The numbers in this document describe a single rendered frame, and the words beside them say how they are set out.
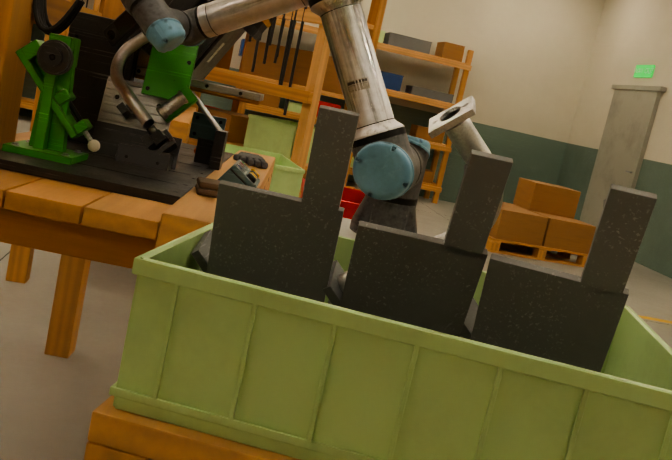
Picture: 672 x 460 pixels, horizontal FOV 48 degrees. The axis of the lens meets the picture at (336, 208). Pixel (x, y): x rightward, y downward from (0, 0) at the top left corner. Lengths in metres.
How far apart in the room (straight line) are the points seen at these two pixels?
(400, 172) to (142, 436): 0.80
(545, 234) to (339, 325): 7.34
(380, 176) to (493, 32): 10.25
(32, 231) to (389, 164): 0.70
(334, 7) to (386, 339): 0.88
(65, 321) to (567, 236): 6.06
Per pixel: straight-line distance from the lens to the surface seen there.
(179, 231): 1.40
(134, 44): 2.02
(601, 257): 0.85
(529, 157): 11.99
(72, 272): 2.98
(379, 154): 1.47
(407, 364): 0.79
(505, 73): 11.75
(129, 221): 1.43
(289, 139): 4.65
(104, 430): 0.88
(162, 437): 0.86
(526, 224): 7.92
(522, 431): 0.82
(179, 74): 2.02
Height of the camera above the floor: 1.17
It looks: 8 degrees down
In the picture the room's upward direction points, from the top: 13 degrees clockwise
